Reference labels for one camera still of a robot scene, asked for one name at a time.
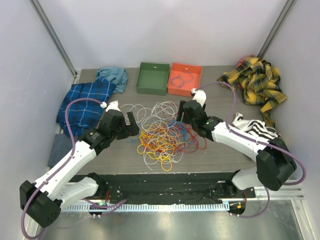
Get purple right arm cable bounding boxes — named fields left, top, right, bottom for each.
left=198, top=81, right=307, bottom=218

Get red wire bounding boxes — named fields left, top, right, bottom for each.
left=159, top=109, right=208, bottom=153

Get yellow wire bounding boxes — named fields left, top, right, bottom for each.
left=136, top=123, right=188, bottom=172

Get grey blue folded cloth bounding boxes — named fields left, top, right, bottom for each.
left=47, top=133, right=72, bottom=168

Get black white striped cloth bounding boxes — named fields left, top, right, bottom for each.
left=232, top=112, right=281, bottom=140

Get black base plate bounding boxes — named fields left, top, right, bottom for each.
left=67, top=171, right=256, bottom=205

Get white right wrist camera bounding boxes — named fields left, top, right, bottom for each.
left=191, top=88, right=207, bottom=107

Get light blue cloth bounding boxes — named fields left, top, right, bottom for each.
left=95, top=67, right=129, bottom=93

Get green plastic bin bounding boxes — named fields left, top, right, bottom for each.
left=136, top=62, right=170, bottom=96

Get yellow plaid cloth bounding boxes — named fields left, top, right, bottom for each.
left=217, top=57, right=288, bottom=128

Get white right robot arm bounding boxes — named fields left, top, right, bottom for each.
left=177, top=100, right=297, bottom=198

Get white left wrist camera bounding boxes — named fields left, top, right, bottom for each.
left=100, top=100, right=121, bottom=112

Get pink cloth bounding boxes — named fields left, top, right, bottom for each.
left=235, top=54, right=256, bottom=68

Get blue plaid cloth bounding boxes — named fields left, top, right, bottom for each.
left=56, top=78, right=116, bottom=137

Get white wire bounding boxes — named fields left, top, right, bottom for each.
left=119, top=100, right=187, bottom=171

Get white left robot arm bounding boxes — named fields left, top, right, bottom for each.
left=19, top=109, right=140, bottom=228

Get orange plastic bin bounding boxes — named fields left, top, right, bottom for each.
left=167, top=62, right=202, bottom=97

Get blue wire in orange bin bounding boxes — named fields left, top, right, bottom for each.
left=170, top=71, right=195, bottom=88

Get blue wire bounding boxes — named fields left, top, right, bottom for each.
left=170, top=71, right=195, bottom=88
left=149, top=119, right=196, bottom=146

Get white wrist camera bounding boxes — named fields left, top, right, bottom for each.
left=191, top=88, right=207, bottom=107
left=100, top=100, right=121, bottom=112

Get white slotted cable duct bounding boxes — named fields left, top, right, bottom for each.
left=63, top=202, right=230, bottom=214

